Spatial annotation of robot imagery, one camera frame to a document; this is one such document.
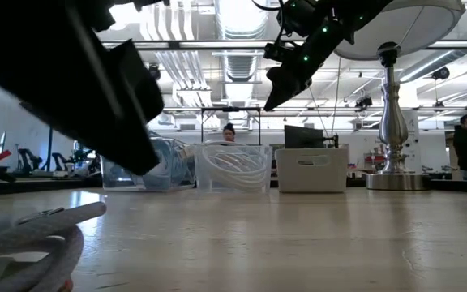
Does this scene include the white braided cable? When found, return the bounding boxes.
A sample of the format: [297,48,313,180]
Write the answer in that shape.
[0,201,108,292]

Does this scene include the tall clear plastic bin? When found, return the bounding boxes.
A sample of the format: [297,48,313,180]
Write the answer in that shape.
[101,136,197,192]

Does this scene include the black computer monitor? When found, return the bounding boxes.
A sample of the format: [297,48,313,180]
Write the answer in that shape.
[284,124,340,150]

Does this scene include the silver lamp with white shade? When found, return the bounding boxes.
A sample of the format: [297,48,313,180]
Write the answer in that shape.
[333,0,467,191]

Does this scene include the short clear plastic bin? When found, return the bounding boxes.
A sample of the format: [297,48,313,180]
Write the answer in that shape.
[194,144,274,195]

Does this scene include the black background rig frame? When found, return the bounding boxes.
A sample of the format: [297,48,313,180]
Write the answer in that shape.
[45,125,54,172]

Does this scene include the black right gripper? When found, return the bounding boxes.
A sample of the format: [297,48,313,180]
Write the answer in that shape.
[263,24,342,112]

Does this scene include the white plastic bin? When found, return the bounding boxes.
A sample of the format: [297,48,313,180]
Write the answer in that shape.
[275,147,349,194]

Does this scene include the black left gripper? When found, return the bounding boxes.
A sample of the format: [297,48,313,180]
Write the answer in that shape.
[0,7,165,176]

